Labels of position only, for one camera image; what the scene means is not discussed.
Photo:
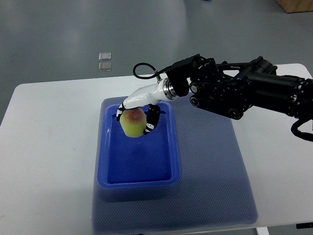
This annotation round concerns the blue plastic tray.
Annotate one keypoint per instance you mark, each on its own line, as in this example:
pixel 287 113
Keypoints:
pixel 146 161

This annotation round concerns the upper metal floor plate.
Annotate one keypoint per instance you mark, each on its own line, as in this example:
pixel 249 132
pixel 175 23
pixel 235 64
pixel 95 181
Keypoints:
pixel 105 56

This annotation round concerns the brown cardboard box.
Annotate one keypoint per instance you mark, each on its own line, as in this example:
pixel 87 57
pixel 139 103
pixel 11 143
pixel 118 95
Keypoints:
pixel 296 6

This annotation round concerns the green red peach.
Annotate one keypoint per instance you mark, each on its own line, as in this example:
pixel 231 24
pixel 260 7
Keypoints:
pixel 133 122

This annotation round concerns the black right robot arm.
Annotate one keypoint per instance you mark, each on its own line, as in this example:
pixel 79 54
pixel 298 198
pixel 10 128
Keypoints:
pixel 229 89

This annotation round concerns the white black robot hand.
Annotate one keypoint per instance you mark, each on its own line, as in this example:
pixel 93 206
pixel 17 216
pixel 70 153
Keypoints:
pixel 147 98

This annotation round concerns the grey blue textured mat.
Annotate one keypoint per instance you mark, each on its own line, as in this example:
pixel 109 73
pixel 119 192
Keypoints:
pixel 213 189

